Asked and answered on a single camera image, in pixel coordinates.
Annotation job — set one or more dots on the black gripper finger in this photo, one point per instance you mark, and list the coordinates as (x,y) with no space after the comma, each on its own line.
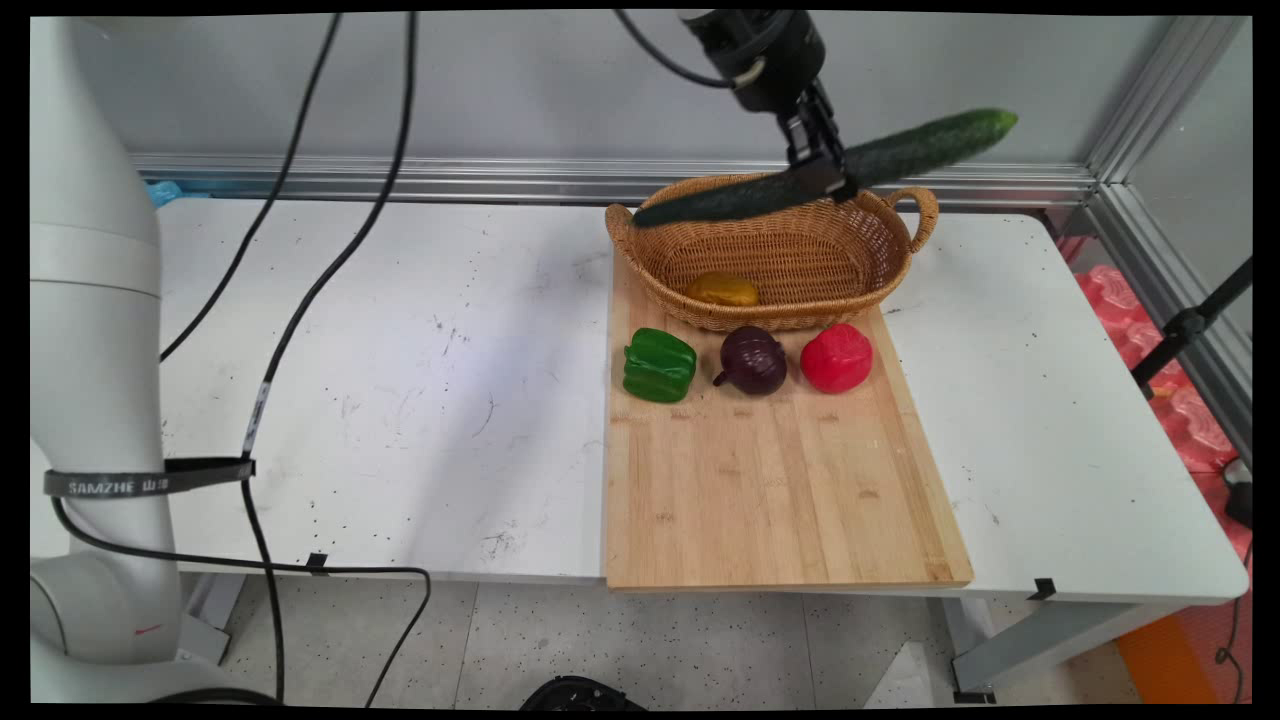
(820,178)
(828,125)

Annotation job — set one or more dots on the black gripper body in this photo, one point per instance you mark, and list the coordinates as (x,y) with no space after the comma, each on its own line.
(765,55)

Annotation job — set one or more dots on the long dark green cucumber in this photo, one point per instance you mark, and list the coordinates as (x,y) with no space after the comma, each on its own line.
(900,150)

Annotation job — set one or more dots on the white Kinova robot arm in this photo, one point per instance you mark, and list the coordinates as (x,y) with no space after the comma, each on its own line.
(95,400)

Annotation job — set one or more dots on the woven wicker basket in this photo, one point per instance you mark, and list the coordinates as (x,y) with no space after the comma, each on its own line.
(800,260)

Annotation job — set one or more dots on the yellow bell pepper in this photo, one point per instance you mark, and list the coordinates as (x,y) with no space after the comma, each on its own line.
(722,289)

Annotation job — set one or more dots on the red bell pepper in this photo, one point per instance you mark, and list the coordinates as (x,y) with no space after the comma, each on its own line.
(836,358)

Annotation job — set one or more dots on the purple red onion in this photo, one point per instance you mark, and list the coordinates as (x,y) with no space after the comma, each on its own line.
(753,360)

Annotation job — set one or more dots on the green bell pepper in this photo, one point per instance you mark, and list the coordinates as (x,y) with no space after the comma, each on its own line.
(660,365)

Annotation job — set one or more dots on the wooden cutting board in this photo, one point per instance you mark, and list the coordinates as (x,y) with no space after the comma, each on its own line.
(780,480)

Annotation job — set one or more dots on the black tripod stand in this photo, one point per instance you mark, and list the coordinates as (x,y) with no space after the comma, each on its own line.
(1185,325)

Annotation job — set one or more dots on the pink bubble wrap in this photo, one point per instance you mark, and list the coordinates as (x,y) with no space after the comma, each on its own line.
(1180,400)

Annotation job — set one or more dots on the black tape piece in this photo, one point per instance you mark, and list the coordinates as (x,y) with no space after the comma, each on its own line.
(318,563)
(1042,589)

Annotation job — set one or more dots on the small black device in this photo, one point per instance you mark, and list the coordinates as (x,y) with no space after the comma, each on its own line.
(1240,495)

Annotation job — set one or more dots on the black round floor object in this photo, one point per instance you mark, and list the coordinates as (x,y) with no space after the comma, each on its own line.
(580,695)

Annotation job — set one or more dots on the orange box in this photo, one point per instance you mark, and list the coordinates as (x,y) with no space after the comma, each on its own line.
(1165,655)

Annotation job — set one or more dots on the blue plastic bag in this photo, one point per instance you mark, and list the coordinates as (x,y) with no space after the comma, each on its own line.
(165,192)

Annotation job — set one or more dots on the grey table leg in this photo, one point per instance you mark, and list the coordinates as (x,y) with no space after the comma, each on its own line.
(212,615)

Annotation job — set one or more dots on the aluminium rear frame rail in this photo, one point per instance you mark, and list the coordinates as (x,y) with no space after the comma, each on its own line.
(500,180)

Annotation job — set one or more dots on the aluminium side frame rail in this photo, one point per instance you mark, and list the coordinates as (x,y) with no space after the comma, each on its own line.
(1160,200)

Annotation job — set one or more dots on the grey table leg frame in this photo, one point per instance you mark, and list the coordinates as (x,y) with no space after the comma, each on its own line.
(1040,640)

